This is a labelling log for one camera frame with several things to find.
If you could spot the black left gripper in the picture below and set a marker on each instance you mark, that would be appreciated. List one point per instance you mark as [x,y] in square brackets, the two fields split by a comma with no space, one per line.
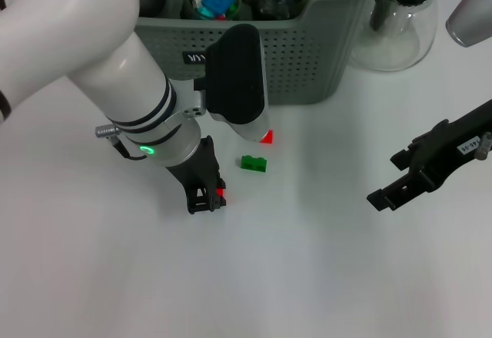
[200,161]

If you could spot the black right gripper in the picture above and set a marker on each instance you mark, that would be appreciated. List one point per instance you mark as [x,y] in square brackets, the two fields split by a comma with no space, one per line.
[453,150]

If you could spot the small red square block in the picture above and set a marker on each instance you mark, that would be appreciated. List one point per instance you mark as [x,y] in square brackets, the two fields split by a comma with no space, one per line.
[220,193]
[269,139]

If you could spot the grey-green perforated storage bin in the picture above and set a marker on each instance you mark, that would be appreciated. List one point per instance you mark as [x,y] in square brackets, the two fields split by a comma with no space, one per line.
[307,46]

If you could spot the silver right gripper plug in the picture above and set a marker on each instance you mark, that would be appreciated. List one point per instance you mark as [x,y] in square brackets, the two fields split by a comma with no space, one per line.
[485,146]

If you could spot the glass carafe with black lid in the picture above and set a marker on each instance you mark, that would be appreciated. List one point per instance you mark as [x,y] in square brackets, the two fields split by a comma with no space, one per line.
[419,27]

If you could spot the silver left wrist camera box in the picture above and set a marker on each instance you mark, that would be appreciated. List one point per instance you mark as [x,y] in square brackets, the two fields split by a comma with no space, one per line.
[236,77]

